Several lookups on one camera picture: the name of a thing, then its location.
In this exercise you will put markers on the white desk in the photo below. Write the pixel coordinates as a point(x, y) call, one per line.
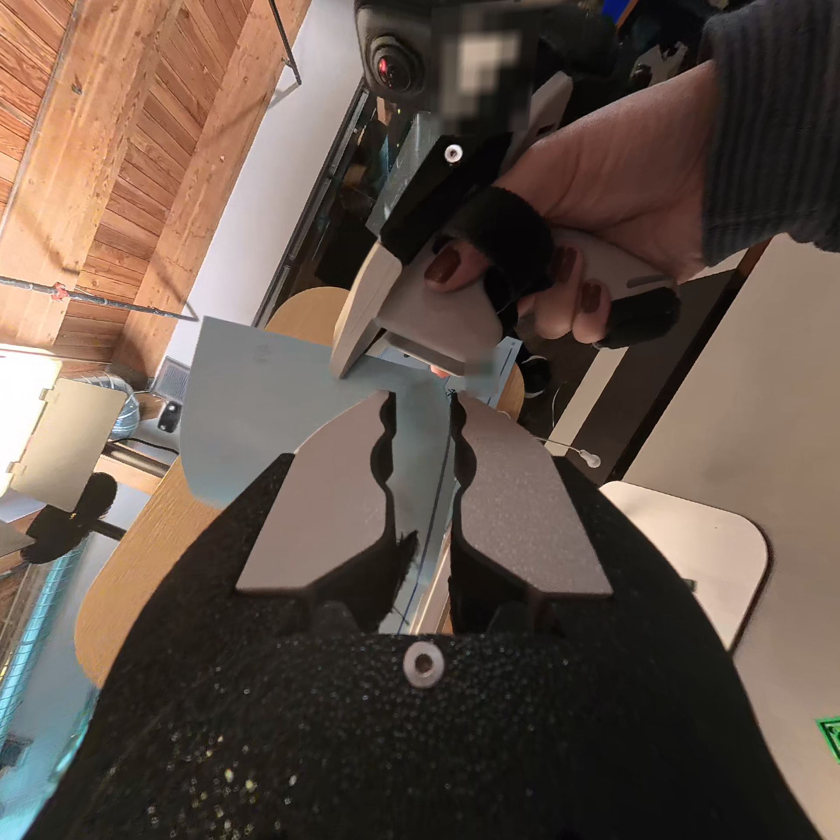
point(754, 407)

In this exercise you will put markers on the spiral metal duct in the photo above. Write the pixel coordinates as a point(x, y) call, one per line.
point(33, 623)

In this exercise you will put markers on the green sticker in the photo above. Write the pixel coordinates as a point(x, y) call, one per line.
point(830, 738)

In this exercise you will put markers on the silver flexible duct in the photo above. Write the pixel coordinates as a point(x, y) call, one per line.
point(124, 413)

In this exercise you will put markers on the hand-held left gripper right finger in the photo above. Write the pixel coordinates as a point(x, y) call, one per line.
point(531, 518)

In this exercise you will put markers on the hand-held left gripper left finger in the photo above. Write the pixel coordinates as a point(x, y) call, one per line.
point(321, 499)

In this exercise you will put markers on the grey air vent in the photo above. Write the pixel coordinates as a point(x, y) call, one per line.
point(172, 379)

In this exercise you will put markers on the light blue paper sheet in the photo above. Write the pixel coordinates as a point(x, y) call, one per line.
point(275, 407)

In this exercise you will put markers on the person's right hand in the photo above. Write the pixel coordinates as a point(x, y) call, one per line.
point(630, 177)

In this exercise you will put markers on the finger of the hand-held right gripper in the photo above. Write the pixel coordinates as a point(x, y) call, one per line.
point(453, 315)
point(364, 308)

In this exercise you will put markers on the softbox light on stand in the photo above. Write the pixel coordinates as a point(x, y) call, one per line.
point(72, 433)

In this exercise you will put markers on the black wall device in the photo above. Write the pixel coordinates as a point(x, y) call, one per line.
point(170, 417)

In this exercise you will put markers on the person's right forearm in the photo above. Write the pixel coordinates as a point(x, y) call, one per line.
point(781, 124)

